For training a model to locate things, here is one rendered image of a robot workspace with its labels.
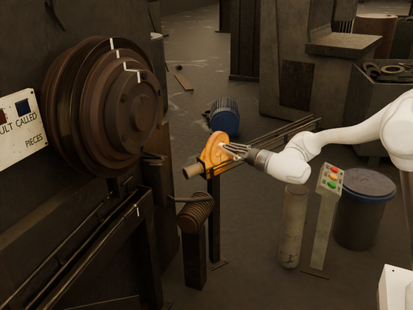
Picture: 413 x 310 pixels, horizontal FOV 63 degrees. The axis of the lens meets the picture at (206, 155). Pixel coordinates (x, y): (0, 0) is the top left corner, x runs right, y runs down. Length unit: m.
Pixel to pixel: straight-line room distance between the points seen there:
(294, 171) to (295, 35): 2.47
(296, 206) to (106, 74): 1.18
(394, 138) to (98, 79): 0.80
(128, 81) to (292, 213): 1.15
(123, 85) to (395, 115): 0.72
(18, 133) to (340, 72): 3.00
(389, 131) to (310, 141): 0.59
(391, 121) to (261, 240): 1.54
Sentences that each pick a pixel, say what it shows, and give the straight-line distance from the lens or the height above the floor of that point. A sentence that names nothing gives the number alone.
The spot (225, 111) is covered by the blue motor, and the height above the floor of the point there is 0.32.
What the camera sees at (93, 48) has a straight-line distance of 1.08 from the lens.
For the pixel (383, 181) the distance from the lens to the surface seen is 2.22.
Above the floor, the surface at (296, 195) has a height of 0.52.
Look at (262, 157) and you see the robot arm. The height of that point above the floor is 0.86.
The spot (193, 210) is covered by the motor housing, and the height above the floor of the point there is 0.53.
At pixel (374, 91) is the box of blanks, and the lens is 2.94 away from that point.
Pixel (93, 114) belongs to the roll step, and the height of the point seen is 1.16.
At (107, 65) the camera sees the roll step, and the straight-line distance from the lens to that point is 1.09.
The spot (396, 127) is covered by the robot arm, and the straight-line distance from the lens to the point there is 0.87.
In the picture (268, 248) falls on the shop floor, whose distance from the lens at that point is 2.21.
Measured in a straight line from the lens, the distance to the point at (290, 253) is 2.04.
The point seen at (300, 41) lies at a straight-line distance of 3.65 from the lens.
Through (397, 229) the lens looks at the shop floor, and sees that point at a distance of 2.61.
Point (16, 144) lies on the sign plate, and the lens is 1.09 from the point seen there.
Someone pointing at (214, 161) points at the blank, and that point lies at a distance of 1.50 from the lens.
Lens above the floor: 1.53
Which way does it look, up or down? 29 degrees down
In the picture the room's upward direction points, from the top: 1 degrees counter-clockwise
